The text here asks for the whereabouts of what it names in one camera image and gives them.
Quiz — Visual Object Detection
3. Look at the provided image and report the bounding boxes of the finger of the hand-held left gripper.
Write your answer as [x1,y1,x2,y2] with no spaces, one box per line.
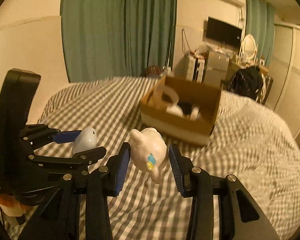
[27,147,107,178]
[20,124,83,146]

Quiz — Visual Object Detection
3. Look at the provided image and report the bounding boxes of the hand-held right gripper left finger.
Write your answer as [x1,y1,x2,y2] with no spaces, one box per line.
[22,142,131,240]

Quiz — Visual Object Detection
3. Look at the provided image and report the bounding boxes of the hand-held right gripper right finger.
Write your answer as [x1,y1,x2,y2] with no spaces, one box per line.
[169,144,280,240]

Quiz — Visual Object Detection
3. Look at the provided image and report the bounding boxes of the light blue earbud case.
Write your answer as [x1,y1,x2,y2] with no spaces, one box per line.
[71,127,98,157]

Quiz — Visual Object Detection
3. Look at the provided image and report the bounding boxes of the white plush toy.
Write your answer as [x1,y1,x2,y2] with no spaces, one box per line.
[129,127,169,184]

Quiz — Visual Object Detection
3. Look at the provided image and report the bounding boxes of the cardboard box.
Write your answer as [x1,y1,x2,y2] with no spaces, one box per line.
[140,75,223,147]

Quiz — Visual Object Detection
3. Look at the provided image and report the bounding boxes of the white cloth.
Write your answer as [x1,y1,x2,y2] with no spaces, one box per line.
[166,104,202,121]

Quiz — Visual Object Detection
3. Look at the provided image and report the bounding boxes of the black glossy object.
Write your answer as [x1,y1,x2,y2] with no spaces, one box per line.
[177,101,193,116]

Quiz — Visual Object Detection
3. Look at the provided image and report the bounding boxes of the white tape roll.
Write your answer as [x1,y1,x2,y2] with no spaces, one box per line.
[160,86,180,105]

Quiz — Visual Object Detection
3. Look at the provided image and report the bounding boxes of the person's left hand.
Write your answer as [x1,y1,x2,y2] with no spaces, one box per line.
[0,194,28,227]

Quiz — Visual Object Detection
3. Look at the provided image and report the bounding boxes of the checkered bed blanket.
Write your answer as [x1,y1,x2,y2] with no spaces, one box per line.
[0,76,300,240]

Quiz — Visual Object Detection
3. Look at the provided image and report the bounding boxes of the brown patterned bag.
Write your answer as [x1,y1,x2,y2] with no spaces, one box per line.
[146,66,162,77]

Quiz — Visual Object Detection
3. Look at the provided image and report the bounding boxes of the green curtain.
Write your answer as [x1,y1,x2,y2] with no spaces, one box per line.
[245,0,276,67]
[124,0,178,77]
[61,0,127,83]

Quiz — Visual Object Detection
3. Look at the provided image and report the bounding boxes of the silver mini fridge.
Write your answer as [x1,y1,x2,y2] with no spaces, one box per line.
[204,51,232,85]

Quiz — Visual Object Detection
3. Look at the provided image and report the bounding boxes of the black jacket on chair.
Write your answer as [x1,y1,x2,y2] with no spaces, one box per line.
[227,66,264,101]

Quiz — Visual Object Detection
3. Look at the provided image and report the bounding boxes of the white oval mirror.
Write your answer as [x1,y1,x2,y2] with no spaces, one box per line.
[240,34,258,63]

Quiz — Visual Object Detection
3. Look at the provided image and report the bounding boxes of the wall cables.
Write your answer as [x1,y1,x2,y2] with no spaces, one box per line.
[181,29,193,55]

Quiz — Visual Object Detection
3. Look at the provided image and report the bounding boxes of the black wall television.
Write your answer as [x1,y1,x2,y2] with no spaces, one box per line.
[206,17,242,46]

